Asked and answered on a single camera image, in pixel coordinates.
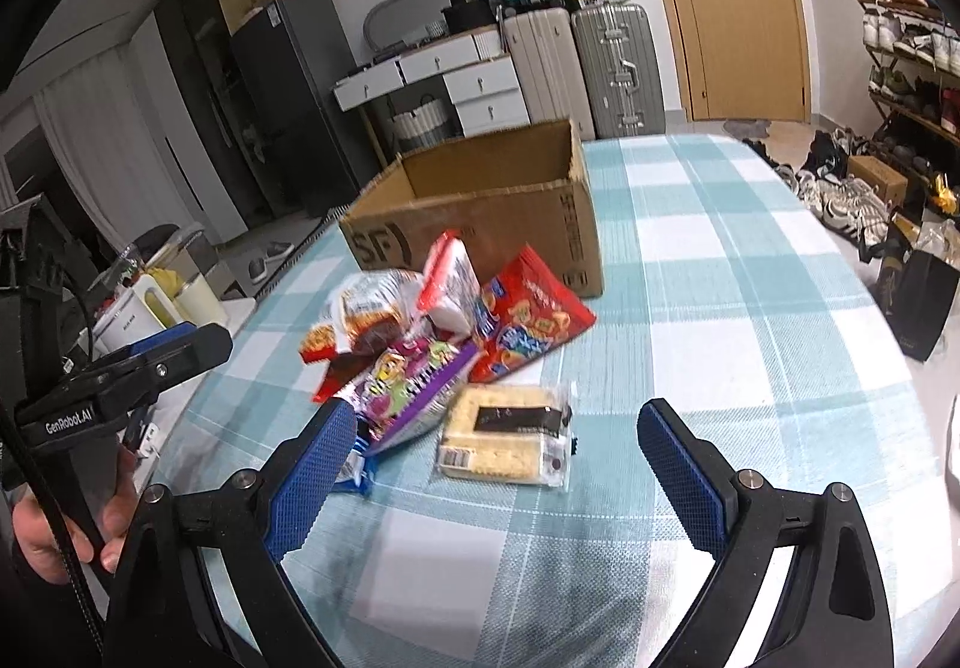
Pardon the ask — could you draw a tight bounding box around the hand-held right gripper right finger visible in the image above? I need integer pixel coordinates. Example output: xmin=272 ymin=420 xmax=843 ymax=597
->
xmin=636 ymin=398 xmax=897 ymax=668

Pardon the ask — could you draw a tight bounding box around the grey suitcase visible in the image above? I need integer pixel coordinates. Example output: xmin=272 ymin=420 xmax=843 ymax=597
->
xmin=570 ymin=1 xmax=667 ymax=137

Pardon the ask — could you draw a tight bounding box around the tall dark cabinet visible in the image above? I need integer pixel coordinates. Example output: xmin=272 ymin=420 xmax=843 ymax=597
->
xmin=154 ymin=0 xmax=260 ymax=242

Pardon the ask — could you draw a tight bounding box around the black paper bag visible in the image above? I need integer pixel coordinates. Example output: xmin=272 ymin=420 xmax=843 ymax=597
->
xmin=877 ymin=240 xmax=960 ymax=362

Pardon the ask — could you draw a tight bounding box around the black refrigerator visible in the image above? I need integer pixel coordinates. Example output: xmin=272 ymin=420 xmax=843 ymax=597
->
xmin=229 ymin=0 xmax=361 ymax=215

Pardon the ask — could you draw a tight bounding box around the white brown noodle packet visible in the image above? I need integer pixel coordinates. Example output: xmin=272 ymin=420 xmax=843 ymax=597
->
xmin=334 ymin=269 xmax=428 ymax=354

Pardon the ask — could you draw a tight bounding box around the brown cardboard box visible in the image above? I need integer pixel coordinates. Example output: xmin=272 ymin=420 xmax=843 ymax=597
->
xmin=339 ymin=118 xmax=605 ymax=298

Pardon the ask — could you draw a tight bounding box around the grey oval mirror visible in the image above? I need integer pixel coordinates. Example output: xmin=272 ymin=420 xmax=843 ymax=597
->
xmin=364 ymin=0 xmax=447 ymax=50

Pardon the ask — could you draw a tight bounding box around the shoe rack with shoes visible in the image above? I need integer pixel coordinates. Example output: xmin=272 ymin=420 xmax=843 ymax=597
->
xmin=847 ymin=0 xmax=960 ymax=219

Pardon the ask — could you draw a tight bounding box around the clear cracker packet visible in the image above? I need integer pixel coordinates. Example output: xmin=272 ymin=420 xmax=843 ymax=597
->
xmin=435 ymin=381 xmax=575 ymax=489

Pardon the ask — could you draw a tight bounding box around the white drawer dresser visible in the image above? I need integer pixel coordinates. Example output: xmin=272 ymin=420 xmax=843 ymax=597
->
xmin=334 ymin=27 xmax=530 ymax=137

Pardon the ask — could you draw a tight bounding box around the beige suitcase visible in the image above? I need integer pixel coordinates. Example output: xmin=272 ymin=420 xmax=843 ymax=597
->
xmin=501 ymin=4 xmax=597 ymax=140

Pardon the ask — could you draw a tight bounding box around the black round container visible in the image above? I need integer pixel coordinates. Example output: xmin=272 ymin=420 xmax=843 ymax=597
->
xmin=442 ymin=0 xmax=500 ymax=35

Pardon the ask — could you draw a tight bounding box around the cream cup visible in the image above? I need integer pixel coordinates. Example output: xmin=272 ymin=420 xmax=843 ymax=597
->
xmin=172 ymin=278 xmax=218 ymax=328

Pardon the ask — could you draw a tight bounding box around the black cable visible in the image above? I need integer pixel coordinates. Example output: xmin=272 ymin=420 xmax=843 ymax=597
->
xmin=0 ymin=405 xmax=102 ymax=646

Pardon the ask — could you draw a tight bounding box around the checked blue white tablecloth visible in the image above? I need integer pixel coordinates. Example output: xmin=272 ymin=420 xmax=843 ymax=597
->
xmin=142 ymin=132 xmax=950 ymax=668

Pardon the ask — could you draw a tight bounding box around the woven laundry basket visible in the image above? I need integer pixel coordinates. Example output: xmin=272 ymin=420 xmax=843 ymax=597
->
xmin=386 ymin=98 xmax=455 ymax=148

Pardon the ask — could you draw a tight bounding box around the small red fries packet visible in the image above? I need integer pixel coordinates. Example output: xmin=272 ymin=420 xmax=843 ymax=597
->
xmin=300 ymin=323 xmax=357 ymax=365

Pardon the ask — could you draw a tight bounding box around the small cardboard box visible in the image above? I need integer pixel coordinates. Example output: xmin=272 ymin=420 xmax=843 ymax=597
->
xmin=847 ymin=154 xmax=908 ymax=204

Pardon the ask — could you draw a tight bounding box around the pile of sneakers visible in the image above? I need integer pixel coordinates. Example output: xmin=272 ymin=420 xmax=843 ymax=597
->
xmin=742 ymin=128 xmax=893 ymax=245

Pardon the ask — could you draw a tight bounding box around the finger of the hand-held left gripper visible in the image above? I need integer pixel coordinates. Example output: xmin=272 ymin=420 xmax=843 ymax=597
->
xmin=94 ymin=323 xmax=233 ymax=399
xmin=124 ymin=321 xmax=197 ymax=358

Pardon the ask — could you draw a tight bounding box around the white electric kettle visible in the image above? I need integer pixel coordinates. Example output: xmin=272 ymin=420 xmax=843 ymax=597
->
xmin=94 ymin=270 xmax=181 ymax=354

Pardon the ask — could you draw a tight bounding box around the purple snack packet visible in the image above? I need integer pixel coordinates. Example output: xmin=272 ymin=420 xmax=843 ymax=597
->
xmin=352 ymin=330 xmax=481 ymax=452

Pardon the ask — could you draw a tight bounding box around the wooden door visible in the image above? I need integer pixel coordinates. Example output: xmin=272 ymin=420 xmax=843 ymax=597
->
xmin=626 ymin=0 xmax=811 ymax=124

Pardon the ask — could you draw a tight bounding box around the red biscuit packet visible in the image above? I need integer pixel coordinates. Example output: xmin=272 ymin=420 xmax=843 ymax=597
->
xmin=469 ymin=244 xmax=597 ymax=384

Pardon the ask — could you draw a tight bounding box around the red white candy packet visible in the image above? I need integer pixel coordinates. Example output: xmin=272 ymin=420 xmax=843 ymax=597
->
xmin=416 ymin=231 xmax=485 ymax=332

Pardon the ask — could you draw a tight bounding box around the blue cookie packet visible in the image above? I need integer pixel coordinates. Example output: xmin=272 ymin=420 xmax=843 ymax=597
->
xmin=334 ymin=413 xmax=376 ymax=498

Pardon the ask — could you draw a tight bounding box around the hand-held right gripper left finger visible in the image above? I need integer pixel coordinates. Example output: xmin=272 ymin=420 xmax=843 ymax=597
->
xmin=105 ymin=398 xmax=357 ymax=668

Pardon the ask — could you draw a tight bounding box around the person's left hand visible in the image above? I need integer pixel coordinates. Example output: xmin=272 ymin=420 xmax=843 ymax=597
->
xmin=13 ymin=443 xmax=140 ymax=586

